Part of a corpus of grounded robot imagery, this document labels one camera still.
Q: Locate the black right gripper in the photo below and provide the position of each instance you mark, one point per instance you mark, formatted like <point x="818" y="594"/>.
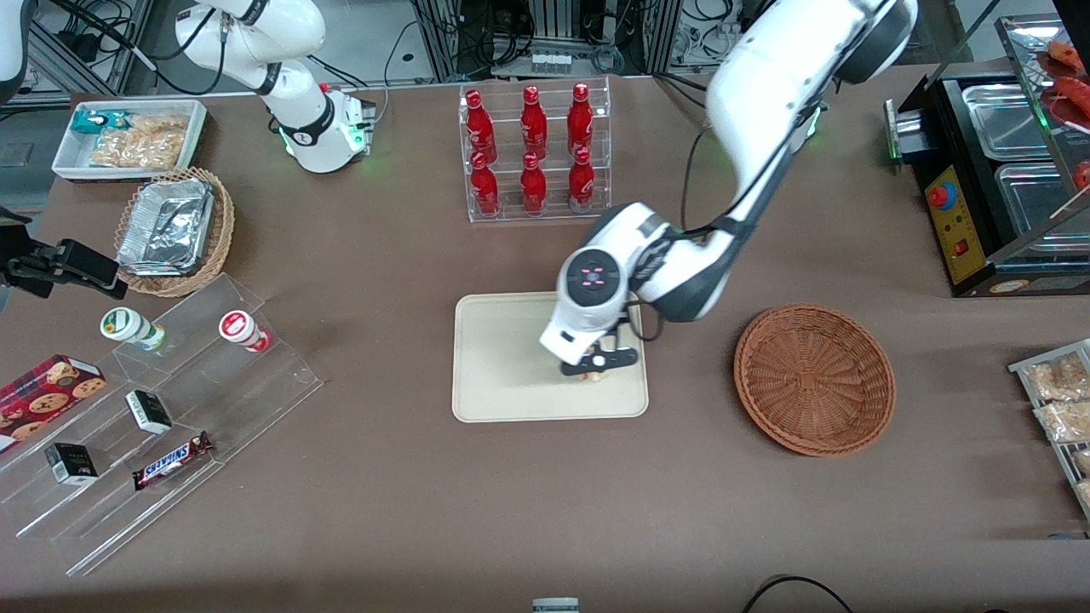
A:
<point x="41" y="266"/>

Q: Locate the triangular sandwich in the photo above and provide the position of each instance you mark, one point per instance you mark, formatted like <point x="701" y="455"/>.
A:
<point x="593" y="375"/>

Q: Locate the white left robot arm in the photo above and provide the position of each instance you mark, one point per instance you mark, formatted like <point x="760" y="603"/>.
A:
<point x="766" y="85"/>

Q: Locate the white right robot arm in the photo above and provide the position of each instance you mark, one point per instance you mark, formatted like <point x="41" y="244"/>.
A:
<point x="281" y="34"/>

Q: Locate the beige rectangular tray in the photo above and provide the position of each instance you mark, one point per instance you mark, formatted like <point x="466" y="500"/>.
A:
<point x="502" y="375"/>

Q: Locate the tan wicker basket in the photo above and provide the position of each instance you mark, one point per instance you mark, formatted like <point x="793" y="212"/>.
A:
<point x="223" y="223"/>

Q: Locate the brown wicker basket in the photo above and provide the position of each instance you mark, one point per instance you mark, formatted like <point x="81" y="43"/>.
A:
<point x="813" y="379"/>

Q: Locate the grey pastry tray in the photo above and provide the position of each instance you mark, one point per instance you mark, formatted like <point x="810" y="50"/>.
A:
<point x="1026" y="368"/>

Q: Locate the green lid yogurt cup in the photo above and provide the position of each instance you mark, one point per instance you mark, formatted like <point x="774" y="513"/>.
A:
<point x="128" y="326"/>

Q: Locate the stack of foil containers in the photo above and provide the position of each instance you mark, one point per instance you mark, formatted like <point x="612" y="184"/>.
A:
<point x="166" y="226"/>

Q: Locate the white snack bin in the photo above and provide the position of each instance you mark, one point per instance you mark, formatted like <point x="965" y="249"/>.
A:
<point x="72" y="157"/>

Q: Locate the clear bag of crackers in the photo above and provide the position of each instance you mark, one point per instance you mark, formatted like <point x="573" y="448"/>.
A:
<point x="145" y="143"/>

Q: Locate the red cookie box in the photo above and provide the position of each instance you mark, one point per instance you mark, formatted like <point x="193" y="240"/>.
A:
<point x="47" y="396"/>

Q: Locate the teal snack packet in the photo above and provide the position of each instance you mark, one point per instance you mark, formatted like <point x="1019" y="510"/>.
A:
<point x="94" y="122"/>

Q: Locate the small black white box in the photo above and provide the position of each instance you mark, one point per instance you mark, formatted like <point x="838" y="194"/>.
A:
<point x="71" y="464"/>
<point x="148" y="411"/>

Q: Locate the red lid yogurt cup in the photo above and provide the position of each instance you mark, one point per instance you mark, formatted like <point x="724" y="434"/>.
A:
<point x="239" y="327"/>

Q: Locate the clear acrylic bottle rack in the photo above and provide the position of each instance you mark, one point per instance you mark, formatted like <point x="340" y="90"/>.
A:
<point x="509" y="209"/>

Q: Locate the red soda bottle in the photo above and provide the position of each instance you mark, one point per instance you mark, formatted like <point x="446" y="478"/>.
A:
<point x="580" y="122"/>
<point x="534" y="125"/>
<point x="582" y="185"/>
<point x="533" y="187"/>
<point x="480" y="128"/>
<point x="484" y="189"/>

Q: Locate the Snickers chocolate bar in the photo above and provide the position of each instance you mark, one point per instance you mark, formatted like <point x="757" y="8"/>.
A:
<point x="170" y="461"/>

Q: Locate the clear acrylic step stand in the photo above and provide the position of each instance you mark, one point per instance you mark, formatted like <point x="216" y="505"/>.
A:
<point x="85" y="528"/>
<point x="281" y="375"/>

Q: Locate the small grey device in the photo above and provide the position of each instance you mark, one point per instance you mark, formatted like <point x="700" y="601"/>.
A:
<point x="555" y="605"/>

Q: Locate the black hot dog roller machine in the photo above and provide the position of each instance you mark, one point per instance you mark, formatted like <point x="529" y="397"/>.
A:
<point x="966" y="260"/>

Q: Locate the wrapped pastry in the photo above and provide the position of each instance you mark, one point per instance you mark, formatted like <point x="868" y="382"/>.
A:
<point x="1069" y="421"/>
<point x="1083" y="461"/>
<point x="1085" y="494"/>
<point x="1060" y="376"/>

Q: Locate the steel pan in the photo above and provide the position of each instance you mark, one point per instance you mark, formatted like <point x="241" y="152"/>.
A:
<point x="1005" y="119"/>
<point x="1035" y="200"/>

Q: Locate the aluminium frame rack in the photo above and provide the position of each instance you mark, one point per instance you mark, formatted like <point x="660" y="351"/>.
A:
<point x="656" y="34"/>

